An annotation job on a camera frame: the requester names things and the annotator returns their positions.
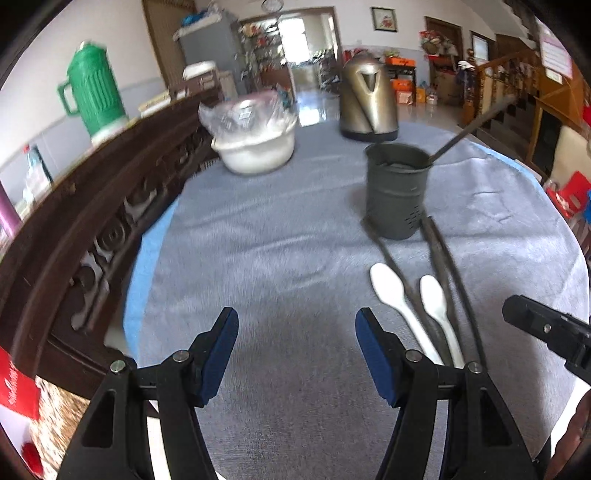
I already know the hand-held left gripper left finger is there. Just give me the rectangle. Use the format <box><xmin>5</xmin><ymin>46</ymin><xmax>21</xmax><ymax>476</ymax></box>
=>
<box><xmin>55</xmin><ymin>307</ymin><xmax>239</xmax><ymax>480</ymax></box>

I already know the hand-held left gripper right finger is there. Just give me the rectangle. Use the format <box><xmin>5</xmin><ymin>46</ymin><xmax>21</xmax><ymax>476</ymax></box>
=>
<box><xmin>355</xmin><ymin>308</ymin><xmax>539</xmax><ymax>480</ymax></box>

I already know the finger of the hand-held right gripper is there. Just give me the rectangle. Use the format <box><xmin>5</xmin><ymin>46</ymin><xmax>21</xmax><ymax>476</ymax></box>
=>
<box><xmin>502</xmin><ymin>295</ymin><xmax>591</xmax><ymax>384</ymax></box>

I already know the large white plastic spoon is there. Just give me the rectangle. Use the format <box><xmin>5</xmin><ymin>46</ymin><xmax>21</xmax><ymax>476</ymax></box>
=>
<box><xmin>369</xmin><ymin>263</ymin><xmax>444</xmax><ymax>366</ymax></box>

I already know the small white plastic spoon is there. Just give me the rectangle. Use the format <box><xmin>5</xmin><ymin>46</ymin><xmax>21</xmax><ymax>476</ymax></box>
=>
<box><xmin>419</xmin><ymin>274</ymin><xmax>465</xmax><ymax>367</ymax></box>

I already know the dark grey utensil holder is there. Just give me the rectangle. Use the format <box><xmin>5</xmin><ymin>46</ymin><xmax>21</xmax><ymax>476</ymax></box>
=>
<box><xmin>364</xmin><ymin>142</ymin><xmax>432</xmax><ymax>241</ymax></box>

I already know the person's right forearm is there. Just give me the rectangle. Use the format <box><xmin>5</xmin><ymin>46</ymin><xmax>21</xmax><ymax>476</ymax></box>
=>
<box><xmin>549</xmin><ymin>390</ymin><xmax>591</xmax><ymax>480</ymax></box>

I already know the blue cloth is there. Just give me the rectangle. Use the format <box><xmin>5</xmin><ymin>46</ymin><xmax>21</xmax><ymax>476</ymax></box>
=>
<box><xmin>122</xmin><ymin>136</ymin><xmax>548</xmax><ymax>365</ymax></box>

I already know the grey tablecloth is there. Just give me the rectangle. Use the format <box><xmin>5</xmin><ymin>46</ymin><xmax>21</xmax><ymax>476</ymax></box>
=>
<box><xmin>124</xmin><ymin>120</ymin><xmax>589</xmax><ymax>480</ymax></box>

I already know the red plastic chair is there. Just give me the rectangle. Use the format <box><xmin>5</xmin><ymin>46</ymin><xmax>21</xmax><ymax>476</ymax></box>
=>
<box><xmin>545</xmin><ymin>171</ymin><xmax>591</xmax><ymax>223</ymax></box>

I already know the carved dark wooden sideboard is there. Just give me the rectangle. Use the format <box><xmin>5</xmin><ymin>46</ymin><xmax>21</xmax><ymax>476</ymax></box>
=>
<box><xmin>0</xmin><ymin>85</ymin><xmax>222</xmax><ymax>402</ymax></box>

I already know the red bag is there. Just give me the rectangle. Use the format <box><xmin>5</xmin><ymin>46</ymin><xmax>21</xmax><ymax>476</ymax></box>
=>
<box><xmin>0</xmin><ymin>348</ymin><xmax>41</xmax><ymax>421</ymax></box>

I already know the white bowl with plastic cover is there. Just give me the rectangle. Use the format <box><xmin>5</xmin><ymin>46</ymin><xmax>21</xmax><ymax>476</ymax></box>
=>
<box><xmin>198</xmin><ymin>90</ymin><xmax>298</xmax><ymax>139</ymax></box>

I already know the wooden stair railing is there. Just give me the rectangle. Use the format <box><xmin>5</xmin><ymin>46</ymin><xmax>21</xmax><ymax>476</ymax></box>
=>
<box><xmin>459</xmin><ymin>48</ymin><xmax>541</xmax><ymax>139</ymax></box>

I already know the purple bottle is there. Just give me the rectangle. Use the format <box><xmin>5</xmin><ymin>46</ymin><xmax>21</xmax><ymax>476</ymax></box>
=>
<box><xmin>0</xmin><ymin>182</ymin><xmax>24</xmax><ymax>237</ymax></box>

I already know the bronze electric kettle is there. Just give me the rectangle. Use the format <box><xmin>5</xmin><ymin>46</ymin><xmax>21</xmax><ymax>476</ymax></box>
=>
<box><xmin>338</xmin><ymin>51</ymin><xmax>400</xmax><ymax>141</ymax></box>

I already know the clear plastic bottle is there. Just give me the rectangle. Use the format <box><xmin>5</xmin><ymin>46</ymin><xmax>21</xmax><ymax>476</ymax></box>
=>
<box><xmin>23</xmin><ymin>144</ymin><xmax>54</xmax><ymax>204</ymax></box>

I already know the wooden side table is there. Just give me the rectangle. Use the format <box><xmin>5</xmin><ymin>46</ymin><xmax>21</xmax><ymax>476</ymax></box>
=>
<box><xmin>383</xmin><ymin>58</ymin><xmax>419</xmax><ymax>108</ymax></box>

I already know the white round container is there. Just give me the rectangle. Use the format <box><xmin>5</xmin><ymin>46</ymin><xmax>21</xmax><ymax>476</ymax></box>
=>
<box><xmin>182</xmin><ymin>61</ymin><xmax>220</xmax><ymax>85</ymax></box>

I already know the green thermos jug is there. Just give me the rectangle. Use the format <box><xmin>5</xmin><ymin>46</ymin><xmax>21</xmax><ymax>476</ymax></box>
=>
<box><xmin>57</xmin><ymin>41</ymin><xmax>130</xmax><ymax>146</ymax></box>

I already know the grey refrigerator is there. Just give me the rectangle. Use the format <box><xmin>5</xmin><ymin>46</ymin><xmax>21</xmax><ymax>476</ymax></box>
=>
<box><xmin>178</xmin><ymin>11</ymin><xmax>250</xmax><ymax>100</ymax></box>

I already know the brown wooden door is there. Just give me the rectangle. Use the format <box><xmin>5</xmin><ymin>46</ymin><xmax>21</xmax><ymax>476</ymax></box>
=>
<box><xmin>142</xmin><ymin>0</ymin><xmax>197</xmax><ymax>93</ymax></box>

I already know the pink wall calendar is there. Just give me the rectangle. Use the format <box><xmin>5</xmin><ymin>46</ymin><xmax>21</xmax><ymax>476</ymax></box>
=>
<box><xmin>538</xmin><ymin>18</ymin><xmax>573</xmax><ymax>80</ymax></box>

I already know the framed wall picture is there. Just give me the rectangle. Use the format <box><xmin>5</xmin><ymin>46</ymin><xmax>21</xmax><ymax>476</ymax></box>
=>
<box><xmin>372</xmin><ymin>7</ymin><xmax>399</xmax><ymax>33</ymax></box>

